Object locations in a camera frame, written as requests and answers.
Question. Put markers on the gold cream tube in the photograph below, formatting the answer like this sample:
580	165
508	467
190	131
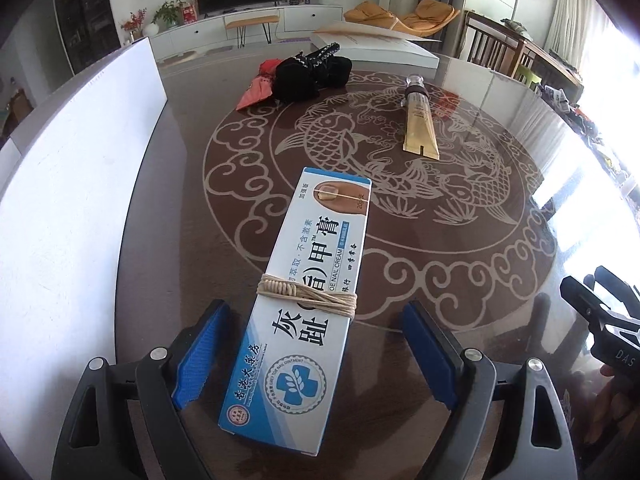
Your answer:
420	125

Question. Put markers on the red flower vase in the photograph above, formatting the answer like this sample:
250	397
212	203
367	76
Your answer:
134	25

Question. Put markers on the dark display cabinet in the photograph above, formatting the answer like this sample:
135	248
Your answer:
85	15

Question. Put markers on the white upright board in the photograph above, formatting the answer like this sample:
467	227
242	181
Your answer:
65	200

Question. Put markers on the red cloth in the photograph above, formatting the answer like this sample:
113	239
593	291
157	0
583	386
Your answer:
252	92

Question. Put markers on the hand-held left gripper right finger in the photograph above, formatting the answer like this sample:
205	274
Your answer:
430	355

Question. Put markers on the leafy green potted plant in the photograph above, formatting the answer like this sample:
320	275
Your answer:
167	14

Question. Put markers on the orange footstool cushion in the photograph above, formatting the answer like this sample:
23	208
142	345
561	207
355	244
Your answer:
370	11

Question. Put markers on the green stool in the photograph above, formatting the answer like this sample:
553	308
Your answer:
531	76

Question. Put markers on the flat white box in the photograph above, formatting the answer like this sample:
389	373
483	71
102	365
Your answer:
380	52

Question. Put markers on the pile of assorted clutter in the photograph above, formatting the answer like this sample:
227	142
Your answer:
590	120

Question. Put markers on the white window curtain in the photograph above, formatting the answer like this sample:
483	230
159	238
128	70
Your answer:
570	0

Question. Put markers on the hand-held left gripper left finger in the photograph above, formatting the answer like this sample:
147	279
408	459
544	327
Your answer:
200	355

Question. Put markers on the orange lounge chair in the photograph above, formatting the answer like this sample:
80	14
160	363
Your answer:
432	15

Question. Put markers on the white television cabinet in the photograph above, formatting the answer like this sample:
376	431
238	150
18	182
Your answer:
300	22

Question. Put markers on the wooden chair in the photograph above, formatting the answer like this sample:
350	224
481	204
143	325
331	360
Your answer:
505	47

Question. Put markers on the blue white cream box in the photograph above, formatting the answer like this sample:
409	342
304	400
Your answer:
300	360

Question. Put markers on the wooden stool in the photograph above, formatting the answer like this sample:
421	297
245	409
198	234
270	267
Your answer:
250	20

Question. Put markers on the black dotted hair clip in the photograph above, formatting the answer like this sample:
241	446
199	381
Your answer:
320	55

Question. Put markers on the person's right hand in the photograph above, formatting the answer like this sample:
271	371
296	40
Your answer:
620	400

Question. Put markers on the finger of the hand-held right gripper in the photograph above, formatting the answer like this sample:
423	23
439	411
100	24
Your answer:
617	285
585	300

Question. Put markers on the black fabric pile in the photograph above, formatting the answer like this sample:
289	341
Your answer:
300	80

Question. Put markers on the red gift box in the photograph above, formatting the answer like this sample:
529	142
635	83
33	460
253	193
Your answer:
189	12

